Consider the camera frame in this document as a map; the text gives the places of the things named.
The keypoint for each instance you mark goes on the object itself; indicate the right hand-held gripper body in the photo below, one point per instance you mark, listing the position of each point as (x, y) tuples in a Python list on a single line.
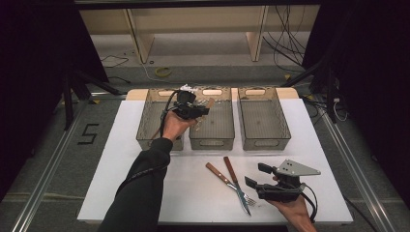
[(286, 190)]

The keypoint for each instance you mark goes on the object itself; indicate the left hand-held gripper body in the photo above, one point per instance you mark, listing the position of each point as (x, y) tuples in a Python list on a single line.
[(187, 104)]

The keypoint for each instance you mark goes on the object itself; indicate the grey translucent plastic bin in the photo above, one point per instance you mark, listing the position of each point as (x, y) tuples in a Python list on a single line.
[(146, 122), (264, 122), (216, 129)]

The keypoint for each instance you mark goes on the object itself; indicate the brown wooden chopstick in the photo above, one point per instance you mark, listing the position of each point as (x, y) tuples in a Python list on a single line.
[(156, 133)]

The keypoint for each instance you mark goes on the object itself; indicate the person's right hand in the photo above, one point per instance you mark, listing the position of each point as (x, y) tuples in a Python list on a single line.
[(296, 212)]

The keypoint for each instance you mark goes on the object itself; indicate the person's left hand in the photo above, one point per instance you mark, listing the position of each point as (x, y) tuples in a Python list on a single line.
[(174, 127)]

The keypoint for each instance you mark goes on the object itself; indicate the yellow tape roll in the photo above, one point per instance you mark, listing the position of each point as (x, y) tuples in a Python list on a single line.
[(157, 71)]

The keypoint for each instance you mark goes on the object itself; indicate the white table cover sheet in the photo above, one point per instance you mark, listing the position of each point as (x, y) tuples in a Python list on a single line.
[(193, 193)]

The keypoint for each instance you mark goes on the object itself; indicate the beige wooden table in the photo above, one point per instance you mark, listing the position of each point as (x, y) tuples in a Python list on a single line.
[(193, 19)]

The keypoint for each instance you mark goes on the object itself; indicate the black tripod stand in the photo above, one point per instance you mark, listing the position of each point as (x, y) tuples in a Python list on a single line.
[(67, 106), (330, 96)]

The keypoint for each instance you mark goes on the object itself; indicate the black curtain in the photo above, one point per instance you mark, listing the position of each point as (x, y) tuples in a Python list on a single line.
[(380, 80), (32, 64)]

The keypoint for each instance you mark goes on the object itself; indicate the aluminium frame rail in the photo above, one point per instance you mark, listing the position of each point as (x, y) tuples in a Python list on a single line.
[(48, 170), (361, 180), (106, 94)]

